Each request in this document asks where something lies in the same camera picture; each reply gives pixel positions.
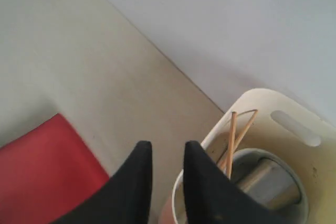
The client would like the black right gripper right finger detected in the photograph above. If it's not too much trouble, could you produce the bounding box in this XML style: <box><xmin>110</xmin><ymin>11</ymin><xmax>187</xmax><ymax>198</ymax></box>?
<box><xmin>183</xmin><ymin>141</ymin><xmax>284</xmax><ymax>224</ymax></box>

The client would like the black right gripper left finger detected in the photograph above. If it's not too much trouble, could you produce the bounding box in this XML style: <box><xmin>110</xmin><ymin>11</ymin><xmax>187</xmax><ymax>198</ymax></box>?
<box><xmin>53</xmin><ymin>141</ymin><xmax>152</xmax><ymax>223</ymax></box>

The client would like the stainless steel cup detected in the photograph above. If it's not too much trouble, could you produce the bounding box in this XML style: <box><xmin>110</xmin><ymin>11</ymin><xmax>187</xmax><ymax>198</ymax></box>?
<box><xmin>237</xmin><ymin>158</ymin><xmax>301</xmax><ymax>210</ymax></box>

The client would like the pale green ceramic bowl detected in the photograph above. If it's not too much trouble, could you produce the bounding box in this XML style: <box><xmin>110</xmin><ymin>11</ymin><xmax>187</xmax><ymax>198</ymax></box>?
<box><xmin>172</xmin><ymin>147</ymin><xmax>309</xmax><ymax>224</ymax></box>

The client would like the wooden chopstick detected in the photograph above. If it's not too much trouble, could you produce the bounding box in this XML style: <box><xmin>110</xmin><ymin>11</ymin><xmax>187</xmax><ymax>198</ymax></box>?
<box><xmin>226</xmin><ymin>111</ymin><xmax>237</xmax><ymax>179</ymax></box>
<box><xmin>217</xmin><ymin>109</ymin><xmax>258</xmax><ymax>170</ymax></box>

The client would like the red table cloth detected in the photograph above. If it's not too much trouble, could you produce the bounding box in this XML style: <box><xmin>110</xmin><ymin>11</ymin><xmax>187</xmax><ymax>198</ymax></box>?
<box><xmin>1</xmin><ymin>114</ymin><xmax>109</xmax><ymax>223</ymax></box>

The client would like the cream plastic storage bin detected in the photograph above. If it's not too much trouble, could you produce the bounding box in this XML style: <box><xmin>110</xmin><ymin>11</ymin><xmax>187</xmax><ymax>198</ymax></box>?
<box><xmin>159</xmin><ymin>89</ymin><xmax>336</xmax><ymax>224</ymax></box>

